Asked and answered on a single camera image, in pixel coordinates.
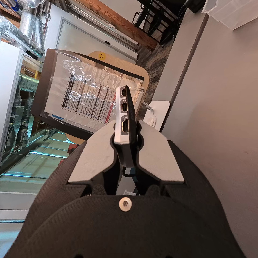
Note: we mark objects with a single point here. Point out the wooden beam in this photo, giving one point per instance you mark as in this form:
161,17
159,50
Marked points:
121,22

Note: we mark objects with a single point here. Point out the black box device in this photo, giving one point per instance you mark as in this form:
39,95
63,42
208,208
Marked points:
195,5

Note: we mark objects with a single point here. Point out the dark brown panel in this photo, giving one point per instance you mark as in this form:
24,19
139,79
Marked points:
44,80

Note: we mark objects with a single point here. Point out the silver ventilation ducts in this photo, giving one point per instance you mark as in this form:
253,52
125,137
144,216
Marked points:
30,30

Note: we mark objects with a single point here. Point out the white sign stand base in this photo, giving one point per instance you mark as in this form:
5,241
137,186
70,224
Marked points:
161,108

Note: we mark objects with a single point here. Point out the glass partition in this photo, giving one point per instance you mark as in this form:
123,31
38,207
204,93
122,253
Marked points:
26,121

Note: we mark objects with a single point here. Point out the silver and black HDMI switch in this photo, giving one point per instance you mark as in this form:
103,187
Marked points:
126,141

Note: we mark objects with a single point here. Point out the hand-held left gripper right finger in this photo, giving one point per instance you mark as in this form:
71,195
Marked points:
157,159

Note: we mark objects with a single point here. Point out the black metal rack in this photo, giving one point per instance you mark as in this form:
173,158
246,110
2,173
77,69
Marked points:
157,22

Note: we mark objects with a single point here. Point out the clear plastic bin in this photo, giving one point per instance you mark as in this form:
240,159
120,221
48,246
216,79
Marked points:
233,12

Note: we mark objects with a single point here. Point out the yellow smiley sticker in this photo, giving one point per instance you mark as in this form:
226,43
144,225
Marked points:
102,56

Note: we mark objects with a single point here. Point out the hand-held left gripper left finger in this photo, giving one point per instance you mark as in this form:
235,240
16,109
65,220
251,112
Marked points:
94,157

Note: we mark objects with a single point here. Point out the light wooden rounded board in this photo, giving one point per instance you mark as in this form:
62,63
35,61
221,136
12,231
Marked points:
139,72

